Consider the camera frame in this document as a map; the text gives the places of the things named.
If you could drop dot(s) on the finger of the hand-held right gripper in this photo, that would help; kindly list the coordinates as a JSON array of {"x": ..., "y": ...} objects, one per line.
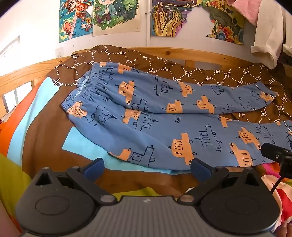
[{"x": 271, "y": 151}]

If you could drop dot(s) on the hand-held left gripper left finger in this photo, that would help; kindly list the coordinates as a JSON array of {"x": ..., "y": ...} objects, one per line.
[{"x": 94, "y": 168}]

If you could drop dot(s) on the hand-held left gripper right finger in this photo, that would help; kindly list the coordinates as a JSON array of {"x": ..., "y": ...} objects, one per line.
[{"x": 200, "y": 169}]

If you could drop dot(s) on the blue car-print pants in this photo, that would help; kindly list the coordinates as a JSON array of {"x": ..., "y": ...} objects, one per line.
[{"x": 159, "y": 141}]

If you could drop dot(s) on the pink red floral cloth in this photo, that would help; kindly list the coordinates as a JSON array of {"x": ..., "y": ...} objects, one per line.
[{"x": 284, "y": 198}]

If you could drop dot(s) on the brown blue orange bedsheet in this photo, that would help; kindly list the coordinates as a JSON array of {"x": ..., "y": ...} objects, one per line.
[{"x": 45, "y": 127}]

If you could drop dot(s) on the yellow-green cloth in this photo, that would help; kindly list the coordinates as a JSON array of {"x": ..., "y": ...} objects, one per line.
[{"x": 12, "y": 182}]

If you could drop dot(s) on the brown white-patterned blanket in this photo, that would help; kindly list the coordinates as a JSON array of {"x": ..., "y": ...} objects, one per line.
[{"x": 159, "y": 61}]

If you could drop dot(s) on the cream hanging garment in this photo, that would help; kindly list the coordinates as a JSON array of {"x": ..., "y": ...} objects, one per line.
[{"x": 267, "y": 34}]

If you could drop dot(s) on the orange purple swirl drawing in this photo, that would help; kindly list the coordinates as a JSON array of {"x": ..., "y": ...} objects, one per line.
[{"x": 168, "y": 18}]

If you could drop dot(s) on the wooden bed frame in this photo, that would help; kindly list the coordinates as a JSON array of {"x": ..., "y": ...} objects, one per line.
[{"x": 18, "y": 77}]

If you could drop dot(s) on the white wall socket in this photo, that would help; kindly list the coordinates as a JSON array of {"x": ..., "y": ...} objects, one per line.
[{"x": 59, "y": 52}]

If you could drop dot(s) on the dark multicolour wall poster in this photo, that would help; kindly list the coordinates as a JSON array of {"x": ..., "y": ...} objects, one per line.
[{"x": 228, "y": 25}]

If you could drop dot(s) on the orange cartoon wall poster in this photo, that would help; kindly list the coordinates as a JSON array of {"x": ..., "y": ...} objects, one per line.
[{"x": 73, "y": 20}]

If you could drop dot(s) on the green cartoon figure wall poster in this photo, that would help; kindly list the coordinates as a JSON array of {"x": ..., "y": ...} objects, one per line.
[{"x": 114, "y": 16}]

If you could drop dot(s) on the white wall pipe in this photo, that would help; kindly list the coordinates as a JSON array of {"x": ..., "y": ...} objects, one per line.
[{"x": 148, "y": 22}]

